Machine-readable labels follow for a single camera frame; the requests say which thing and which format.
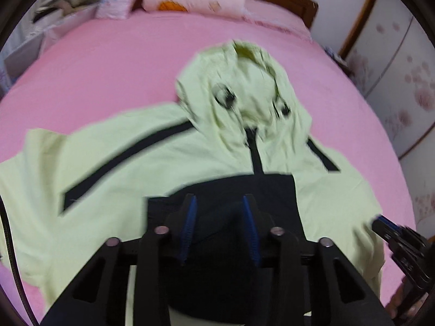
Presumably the small dark object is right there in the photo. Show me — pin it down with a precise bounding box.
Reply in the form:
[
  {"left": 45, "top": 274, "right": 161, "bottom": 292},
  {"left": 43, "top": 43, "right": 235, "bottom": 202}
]
[{"left": 324, "top": 46, "right": 350, "bottom": 73}]

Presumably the floral sliding wardrobe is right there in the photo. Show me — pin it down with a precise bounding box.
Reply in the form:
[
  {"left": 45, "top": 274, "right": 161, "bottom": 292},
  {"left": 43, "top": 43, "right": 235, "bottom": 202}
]
[{"left": 340, "top": 0, "right": 435, "bottom": 245}]

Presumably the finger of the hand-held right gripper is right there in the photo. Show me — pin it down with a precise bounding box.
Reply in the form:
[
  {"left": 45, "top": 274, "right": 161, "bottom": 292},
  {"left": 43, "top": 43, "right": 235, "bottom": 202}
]
[{"left": 371, "top": 213, "right": 435, "bottom": 291}]

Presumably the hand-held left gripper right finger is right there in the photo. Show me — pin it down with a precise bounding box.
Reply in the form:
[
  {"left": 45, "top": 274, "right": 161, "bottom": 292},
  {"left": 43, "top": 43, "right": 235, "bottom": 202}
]
[{"left": 242, "top": 193, "right": 395, "bottom": 326}]

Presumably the pink bed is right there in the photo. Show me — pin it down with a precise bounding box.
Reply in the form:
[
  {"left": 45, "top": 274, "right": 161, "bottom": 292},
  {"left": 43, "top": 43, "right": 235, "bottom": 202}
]
[{"left": 0, "top": 0, "right": 422, "bottom": 326}]

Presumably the white cabinet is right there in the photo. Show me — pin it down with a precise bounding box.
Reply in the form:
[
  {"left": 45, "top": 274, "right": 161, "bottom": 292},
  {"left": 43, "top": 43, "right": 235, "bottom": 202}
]
[{"left": 0, "top": 5, "right": 99, "bottom": 92}]

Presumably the black cable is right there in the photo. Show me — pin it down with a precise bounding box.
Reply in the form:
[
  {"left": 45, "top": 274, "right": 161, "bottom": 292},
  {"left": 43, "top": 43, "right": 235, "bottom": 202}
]
[{"left": 0, "top": 197, "right": 39, "bottom": 326}]

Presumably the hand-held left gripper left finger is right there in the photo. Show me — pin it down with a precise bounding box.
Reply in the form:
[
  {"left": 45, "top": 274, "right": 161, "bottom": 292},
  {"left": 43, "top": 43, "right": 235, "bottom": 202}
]
[{"left": 40, "top": 193, "right": 198, "bottom": 326}]

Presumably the person's right hand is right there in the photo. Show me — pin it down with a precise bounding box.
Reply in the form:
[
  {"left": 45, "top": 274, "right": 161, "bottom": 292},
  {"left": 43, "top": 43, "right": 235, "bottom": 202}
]
[{"left": 387, "top": 277, "right": 429, "bottom": 320}]

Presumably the light green and black hooded jacket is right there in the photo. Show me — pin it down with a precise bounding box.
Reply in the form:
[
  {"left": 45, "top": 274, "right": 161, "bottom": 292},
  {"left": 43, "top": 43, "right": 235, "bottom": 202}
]
[{"left": 0, "top": 39, "right": 386, "bottom": 326}]

